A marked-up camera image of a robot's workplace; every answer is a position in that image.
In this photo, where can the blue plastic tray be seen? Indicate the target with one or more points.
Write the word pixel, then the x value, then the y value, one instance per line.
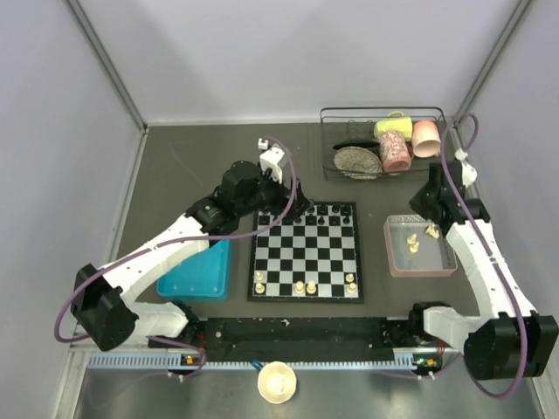
pixel 202 277

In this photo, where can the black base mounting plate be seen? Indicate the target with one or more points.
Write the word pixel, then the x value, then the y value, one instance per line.
pixel 377 331

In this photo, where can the pink patterned mug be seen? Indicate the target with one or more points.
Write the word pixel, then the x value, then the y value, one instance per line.
pixel 394 153

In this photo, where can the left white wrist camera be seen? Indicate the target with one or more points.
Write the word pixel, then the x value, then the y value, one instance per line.
pixel 272 159

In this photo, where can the white king piece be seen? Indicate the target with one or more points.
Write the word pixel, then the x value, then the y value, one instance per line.
pixel 299 287

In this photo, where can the grey cable duct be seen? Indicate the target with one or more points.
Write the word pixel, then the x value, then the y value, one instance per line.
pixel 176 361

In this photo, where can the black white chess board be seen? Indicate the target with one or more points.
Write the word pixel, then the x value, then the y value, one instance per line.
pixel 322 246

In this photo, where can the white queen piece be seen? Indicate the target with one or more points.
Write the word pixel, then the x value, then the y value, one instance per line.
pixel 311 288

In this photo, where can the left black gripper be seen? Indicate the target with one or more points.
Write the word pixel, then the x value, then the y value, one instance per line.
pixel 282 203

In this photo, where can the white piece in tray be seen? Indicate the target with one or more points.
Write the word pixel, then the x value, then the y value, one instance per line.
pixel 413 243

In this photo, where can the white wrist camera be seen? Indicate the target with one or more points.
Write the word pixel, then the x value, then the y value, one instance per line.
pixel 272 159
pixel 469 173

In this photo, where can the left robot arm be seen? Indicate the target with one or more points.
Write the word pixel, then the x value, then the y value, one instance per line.
pixel 106 304

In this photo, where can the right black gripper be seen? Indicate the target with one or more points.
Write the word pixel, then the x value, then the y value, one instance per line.
pixel 415 202

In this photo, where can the yellow mug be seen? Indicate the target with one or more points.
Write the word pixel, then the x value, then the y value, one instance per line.
pixel 395 121

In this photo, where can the black wire dish rack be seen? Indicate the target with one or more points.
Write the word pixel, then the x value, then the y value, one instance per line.
pixel 366 143

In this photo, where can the speckled ceramic plate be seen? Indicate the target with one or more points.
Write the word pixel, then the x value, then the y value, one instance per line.
pixel 358 163

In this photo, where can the pink plastic tray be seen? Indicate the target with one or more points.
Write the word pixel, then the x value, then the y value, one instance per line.
pixel 435 257

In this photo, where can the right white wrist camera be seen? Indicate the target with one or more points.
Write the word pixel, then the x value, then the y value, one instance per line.
pixel 469 173

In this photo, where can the cream white bowl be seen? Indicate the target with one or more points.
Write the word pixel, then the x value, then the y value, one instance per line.
pixel 277 382

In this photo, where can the light pink cup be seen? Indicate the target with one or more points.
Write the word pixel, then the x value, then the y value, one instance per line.
pixel 425 139

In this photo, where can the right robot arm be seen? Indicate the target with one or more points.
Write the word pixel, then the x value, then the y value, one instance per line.
pixel 509 338

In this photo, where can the white rook right corner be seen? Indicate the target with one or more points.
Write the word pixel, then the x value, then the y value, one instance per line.
pixel 351 287

